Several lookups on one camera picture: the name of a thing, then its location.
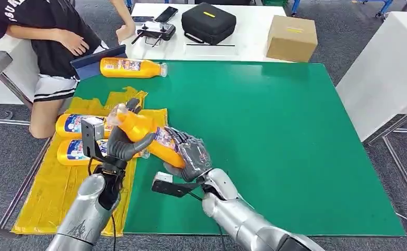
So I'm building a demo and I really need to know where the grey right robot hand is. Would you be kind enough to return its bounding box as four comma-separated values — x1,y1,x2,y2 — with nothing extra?
163,126,213,184

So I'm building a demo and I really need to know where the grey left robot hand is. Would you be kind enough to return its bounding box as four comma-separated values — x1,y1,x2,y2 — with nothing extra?
106,97,156,164

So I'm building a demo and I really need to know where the orange drink bottle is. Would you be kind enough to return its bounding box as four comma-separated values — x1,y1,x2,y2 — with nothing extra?
107,102,188,170
56,138,150,167
55,113,113,140
99,56,169,79

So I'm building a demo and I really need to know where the green table mat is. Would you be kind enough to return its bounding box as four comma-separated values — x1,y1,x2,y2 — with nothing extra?
74,60,407,237

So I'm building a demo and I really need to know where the blue folder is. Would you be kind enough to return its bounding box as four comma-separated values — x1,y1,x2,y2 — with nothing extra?
69,44,128,82

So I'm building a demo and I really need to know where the yellow plastic sheet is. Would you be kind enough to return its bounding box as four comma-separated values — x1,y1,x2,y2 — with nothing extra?
10,86,170,237

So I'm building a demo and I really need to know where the black remote controller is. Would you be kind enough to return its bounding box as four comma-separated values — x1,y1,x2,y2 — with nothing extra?
131,21,177,48

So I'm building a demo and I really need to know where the person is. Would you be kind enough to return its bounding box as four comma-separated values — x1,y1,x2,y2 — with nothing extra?
0,0,137,140

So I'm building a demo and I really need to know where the phone with pale screen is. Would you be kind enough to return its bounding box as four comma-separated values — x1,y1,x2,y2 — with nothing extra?
131,15,155,24

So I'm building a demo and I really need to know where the black zip case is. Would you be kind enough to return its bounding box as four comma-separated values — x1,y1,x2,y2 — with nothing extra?
181,2,238,46

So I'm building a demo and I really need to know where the white table with items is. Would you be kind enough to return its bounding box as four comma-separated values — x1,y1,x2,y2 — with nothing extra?
119,3,294,63

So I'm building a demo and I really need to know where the black phone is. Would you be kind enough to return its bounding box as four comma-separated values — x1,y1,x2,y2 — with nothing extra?
154,6,179,24

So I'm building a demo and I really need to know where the cardboard box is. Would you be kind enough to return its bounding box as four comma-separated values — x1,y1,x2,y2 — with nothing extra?
265,14,319,63

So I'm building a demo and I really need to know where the bare white table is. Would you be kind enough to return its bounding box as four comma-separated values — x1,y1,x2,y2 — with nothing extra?
335,11,407,215

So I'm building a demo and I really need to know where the blue metal rack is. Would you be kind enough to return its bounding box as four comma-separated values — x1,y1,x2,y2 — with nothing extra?
290,0,395,18

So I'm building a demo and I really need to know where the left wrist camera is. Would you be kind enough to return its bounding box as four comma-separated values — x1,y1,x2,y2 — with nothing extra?
80,117,108,164

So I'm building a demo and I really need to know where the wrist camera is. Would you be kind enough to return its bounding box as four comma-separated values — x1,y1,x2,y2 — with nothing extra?
80,117,108,164
150,171,205,199

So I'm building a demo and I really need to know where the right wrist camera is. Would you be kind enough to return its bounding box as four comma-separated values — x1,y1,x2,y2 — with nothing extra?
150,171,205,199

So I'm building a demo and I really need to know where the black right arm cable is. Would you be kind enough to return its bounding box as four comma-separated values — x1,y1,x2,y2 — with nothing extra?
189,191,227,251

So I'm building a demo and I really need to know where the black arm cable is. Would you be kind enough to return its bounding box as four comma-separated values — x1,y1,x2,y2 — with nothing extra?
87,165,118,251
189,191,227,251

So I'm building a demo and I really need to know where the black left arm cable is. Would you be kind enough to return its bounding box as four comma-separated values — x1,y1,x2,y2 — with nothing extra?
87,165,118,251

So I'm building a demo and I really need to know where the steel work table frame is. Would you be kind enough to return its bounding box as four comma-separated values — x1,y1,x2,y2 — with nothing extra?
0,136,52,230

